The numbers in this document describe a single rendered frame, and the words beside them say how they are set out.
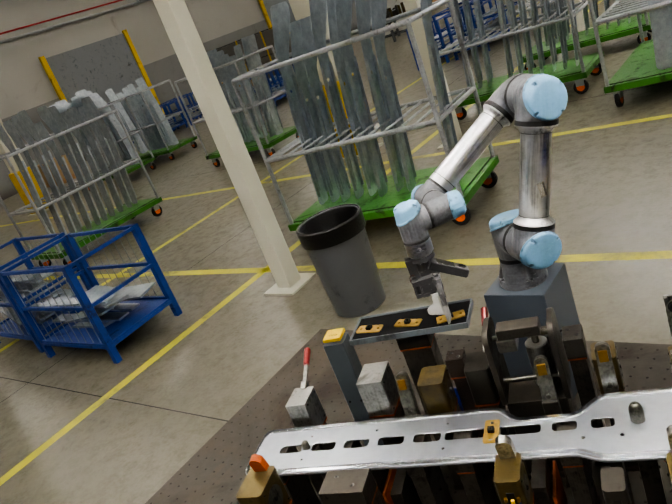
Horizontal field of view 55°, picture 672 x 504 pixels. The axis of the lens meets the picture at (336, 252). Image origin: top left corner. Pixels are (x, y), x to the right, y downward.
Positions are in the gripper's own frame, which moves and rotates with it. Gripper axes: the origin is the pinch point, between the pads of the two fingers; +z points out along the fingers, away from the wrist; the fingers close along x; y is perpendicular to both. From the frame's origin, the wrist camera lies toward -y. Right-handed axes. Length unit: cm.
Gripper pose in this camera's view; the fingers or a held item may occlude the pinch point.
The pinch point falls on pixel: (448, 311)
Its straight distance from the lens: 191.3
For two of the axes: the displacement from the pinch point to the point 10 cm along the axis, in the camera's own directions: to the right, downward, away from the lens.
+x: -0.3, 3.8, -9.3
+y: -9.4, 3.1, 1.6
